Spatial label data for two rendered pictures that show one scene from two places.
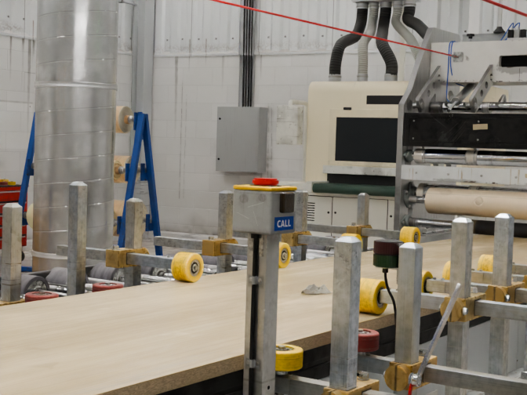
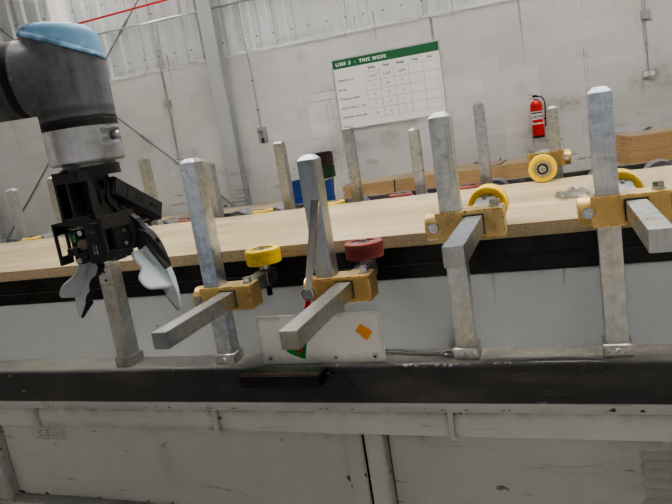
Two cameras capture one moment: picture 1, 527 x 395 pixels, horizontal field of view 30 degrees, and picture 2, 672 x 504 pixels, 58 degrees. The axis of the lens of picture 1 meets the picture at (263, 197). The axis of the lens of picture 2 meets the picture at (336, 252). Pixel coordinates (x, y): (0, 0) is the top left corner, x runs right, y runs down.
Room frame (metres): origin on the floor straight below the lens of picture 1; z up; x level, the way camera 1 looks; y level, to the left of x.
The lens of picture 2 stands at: (1.65, -1.41, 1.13)
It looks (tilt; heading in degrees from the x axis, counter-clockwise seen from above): 11 degrees down; 77
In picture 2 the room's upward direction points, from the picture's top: 9 degrees counter-clockwise
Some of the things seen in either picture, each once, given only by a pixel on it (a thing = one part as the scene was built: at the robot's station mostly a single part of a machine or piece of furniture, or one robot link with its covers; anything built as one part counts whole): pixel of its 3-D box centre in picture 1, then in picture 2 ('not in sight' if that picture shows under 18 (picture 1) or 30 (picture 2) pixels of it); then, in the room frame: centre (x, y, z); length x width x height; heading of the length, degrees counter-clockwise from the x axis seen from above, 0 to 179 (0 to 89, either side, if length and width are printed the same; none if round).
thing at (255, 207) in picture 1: (264, 211); not in sight; (1.47, 0.00, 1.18); 0.07 x 0.07 x 0.08; 56
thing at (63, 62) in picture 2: not in sight; (66, 77); (1.55, -0.58, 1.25); 0.10 x 0.09 x 0.12; 168
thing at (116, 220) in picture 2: not in sight; (96, 214); (1.55, -0.59, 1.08); 0.09 x 0.08 x 0.12; 61
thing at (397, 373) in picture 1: (409, 371); (340, 286); (1.91, -0.30, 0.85); 0.13 x 0.06 x 0.05; 146
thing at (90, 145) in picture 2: not in sight; (87, 148); (1.55, -0.59, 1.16); 0.10 x 0.09 x 0.05; 151
